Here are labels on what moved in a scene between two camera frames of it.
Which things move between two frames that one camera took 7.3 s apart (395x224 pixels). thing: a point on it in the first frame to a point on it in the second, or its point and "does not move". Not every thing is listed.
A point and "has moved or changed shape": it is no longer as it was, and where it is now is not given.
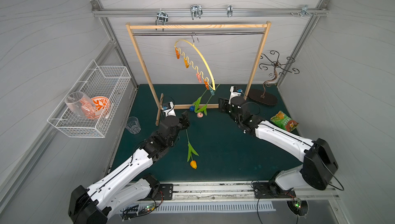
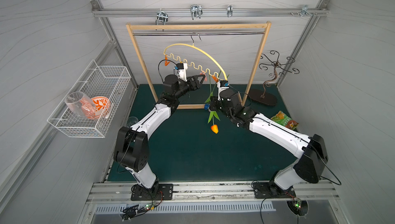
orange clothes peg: (178, 55) to (166, 61)
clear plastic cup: (79, 104) does not move
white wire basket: (90, 106) does not move
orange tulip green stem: (193, 164) to (212, 113)
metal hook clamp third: (230, 10) does not move
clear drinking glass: (133, 125) does not move
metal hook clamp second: (196, 11) does not move
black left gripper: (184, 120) to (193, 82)
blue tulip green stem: (197, 102) to (211, 93)
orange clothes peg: (206, 84) to (215, 78)
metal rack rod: (199, 33) does not move
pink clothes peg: (199, 77) has moved or changed shape
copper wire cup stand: (280, 68) does not move
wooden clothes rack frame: (158, 97) does not move
